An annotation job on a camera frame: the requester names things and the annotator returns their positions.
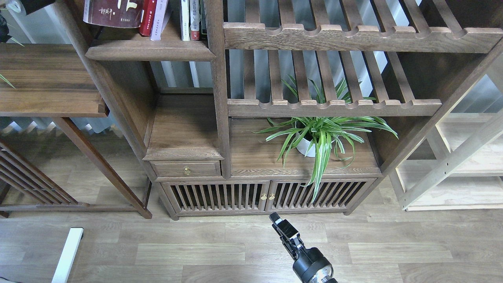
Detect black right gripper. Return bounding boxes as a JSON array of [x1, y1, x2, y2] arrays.
[[269, 212, 334, 283]]

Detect dark maroon book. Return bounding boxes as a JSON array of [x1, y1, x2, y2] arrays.
[[83, 0, 143, 28]]

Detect white robot base leg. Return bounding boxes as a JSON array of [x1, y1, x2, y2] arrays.
[[51, 227, 84, 283]]

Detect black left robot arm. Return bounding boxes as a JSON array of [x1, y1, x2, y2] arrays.
[[1, 0, 55, 45]]

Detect light wooden shelf unit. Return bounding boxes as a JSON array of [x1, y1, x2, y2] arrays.
[[388, 51, 503, 211]]

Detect right slatted cabinet door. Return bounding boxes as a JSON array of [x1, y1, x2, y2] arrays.
[[265, 178, 376, 213]]

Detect white plant pot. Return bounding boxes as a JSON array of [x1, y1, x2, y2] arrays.
[[295, 133, 334, 157]]

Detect green spider plant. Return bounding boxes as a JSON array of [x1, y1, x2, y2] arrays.
[[251, 75, 398, 203]]

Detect dark wooden bookshelf cabinet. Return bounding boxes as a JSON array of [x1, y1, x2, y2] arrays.
[[53, 0, 502, 220]]

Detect dark green book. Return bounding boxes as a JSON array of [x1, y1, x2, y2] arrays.
[[200, 0, 208, 41]]

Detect white red spine book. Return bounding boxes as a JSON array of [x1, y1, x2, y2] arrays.
[[190, 0, 201, 41]]

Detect white thin book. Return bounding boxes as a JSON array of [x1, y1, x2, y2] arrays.
[[180, 0, 191, 41]]

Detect pale pink book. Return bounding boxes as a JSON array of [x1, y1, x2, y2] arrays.
[[150, 0, 171, 41]]

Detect dark wooden side table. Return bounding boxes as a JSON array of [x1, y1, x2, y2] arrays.
[[0, 43, 152, 219]]

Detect green plant leaves at left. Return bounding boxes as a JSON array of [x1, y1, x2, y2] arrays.
[[0, 35, 25, 88]]

